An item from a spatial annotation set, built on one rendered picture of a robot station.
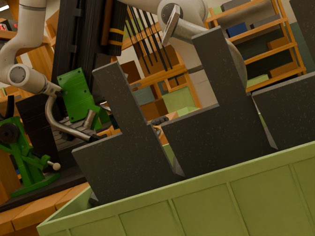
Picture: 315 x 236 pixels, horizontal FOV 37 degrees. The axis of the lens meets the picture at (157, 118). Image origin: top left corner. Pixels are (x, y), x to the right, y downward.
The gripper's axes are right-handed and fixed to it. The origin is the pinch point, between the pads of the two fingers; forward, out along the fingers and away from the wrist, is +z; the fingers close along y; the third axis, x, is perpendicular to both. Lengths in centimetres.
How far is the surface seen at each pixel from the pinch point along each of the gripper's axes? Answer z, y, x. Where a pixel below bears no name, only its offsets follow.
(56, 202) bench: -48, -40, 28
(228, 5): 813, 121, -325
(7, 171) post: -9.5, -2.2, 36.0
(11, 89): 762, 467, 55
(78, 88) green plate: 2.8, -7.4, -5.4
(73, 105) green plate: 2.8, -8.9, 1.6
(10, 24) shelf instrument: 12.4, 41.2, -18.3
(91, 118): -0.4, -19.7, 2.9
